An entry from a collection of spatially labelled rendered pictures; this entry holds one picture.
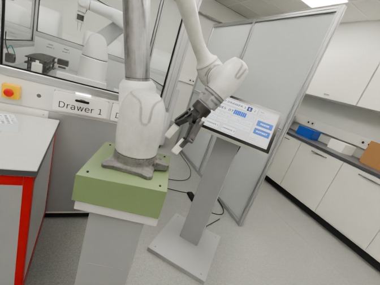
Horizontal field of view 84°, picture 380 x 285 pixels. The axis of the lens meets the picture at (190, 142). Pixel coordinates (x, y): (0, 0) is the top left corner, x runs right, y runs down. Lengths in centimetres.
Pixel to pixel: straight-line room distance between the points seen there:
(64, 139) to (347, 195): 294
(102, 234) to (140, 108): 50
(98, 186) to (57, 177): 93
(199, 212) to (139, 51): 120
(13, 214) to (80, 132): 63
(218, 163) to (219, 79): 79
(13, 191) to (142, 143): 52
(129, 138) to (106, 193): 19
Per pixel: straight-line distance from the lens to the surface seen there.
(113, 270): 103
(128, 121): 71
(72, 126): 149
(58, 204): 178
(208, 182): 154
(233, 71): 81
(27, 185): 99
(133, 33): 88
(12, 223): 110
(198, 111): 81
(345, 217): 316
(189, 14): 82
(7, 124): 123
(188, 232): 180
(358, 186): 308
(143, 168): 76
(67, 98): 142
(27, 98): 148
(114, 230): 89
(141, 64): 89
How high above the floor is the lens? 124
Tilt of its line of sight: 17 degrees down
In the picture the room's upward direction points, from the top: 19 degrees clockwise
